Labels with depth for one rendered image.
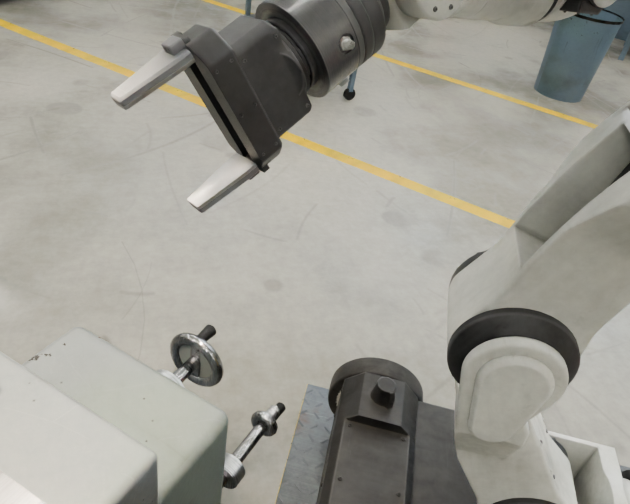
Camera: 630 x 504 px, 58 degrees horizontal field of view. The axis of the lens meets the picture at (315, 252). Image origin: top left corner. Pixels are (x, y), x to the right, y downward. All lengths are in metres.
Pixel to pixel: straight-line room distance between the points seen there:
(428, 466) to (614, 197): 0.67
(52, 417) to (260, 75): 0.48
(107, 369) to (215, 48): 0.63
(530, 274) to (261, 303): 1.60
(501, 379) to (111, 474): 0.44
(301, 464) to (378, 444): 0.23
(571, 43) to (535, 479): 4.19
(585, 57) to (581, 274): 4.28
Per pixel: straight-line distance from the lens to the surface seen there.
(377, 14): 0.49
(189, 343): 1.05
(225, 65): 0.43
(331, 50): 0.46
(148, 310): 2.10
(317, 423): 1.31
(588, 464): 1.07
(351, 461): 1.05
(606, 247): 0.62
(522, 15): 0.67
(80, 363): 0.97
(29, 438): 0.75
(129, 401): 0.91
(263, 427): 1.14
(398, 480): 1.05
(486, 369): 0.65
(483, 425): 0.71
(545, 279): 0.63
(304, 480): 1.23
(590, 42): 4.84
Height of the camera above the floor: 1.45
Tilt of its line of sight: 37 degrees down
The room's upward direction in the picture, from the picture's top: 11 degrees clockwise
